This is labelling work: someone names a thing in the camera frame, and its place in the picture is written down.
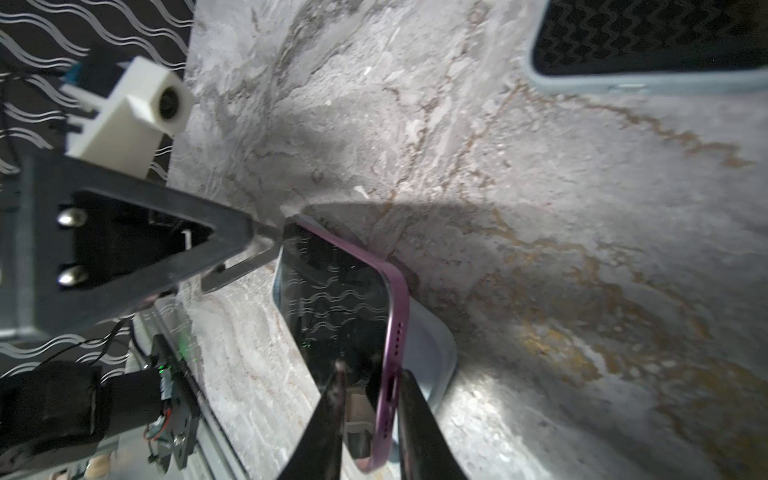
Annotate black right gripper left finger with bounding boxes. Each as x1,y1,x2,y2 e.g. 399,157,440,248
278,360,347,480

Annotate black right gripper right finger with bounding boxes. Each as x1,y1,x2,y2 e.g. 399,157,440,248
397,370,468,480

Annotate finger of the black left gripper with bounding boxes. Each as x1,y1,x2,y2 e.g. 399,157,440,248
200,221,282,294
1,149,254,341

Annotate light blue phone case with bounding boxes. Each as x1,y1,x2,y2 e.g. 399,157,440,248
271,263,458,463
524,1,767,95

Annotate black smartphone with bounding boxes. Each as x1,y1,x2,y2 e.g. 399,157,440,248
273,216,410,473
532,1,767,77

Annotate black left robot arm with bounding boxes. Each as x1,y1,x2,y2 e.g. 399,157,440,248
1,149,281,477

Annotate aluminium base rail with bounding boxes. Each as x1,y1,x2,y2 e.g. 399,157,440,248
126,297,248,479

